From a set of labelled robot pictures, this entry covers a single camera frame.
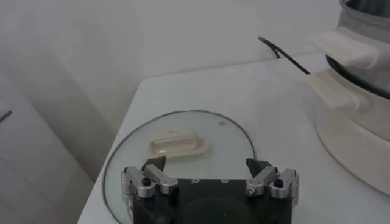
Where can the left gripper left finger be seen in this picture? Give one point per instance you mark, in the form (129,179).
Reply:
(158,178)

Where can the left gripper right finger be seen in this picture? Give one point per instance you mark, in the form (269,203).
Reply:
(263,179)

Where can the round glass pot lid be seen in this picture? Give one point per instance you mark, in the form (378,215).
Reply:
(225,146)

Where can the cream electric cooker base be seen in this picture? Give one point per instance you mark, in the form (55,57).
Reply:
(359,140)

